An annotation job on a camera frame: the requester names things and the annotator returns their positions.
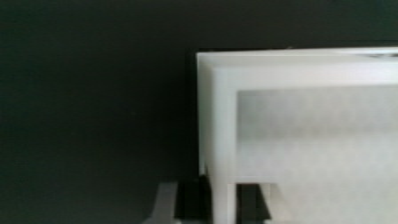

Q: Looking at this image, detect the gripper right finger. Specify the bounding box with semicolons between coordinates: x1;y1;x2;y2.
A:
236;184;269;224

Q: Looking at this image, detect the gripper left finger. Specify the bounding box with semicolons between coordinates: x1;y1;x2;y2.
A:
147;176;211;224

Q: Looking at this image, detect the white drawer tray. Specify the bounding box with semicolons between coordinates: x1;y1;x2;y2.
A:
197;47;398;224

